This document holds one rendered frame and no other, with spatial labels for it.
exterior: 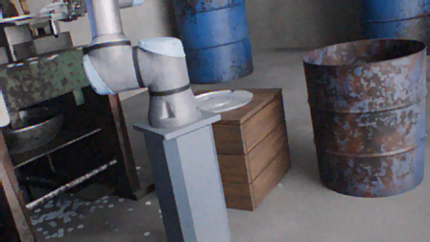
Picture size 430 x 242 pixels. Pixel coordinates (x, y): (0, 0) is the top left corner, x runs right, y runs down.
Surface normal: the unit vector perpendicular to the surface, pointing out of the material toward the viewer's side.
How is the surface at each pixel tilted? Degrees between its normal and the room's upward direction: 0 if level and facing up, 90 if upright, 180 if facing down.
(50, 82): 90
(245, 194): 90
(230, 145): 90
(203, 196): 90
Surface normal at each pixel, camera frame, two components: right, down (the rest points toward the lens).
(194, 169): 0.59, 0.15
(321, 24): -0.59, 0.33
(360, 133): -0.38, 0.37
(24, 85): 0.79, 0.06
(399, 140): 0.29, 0.28
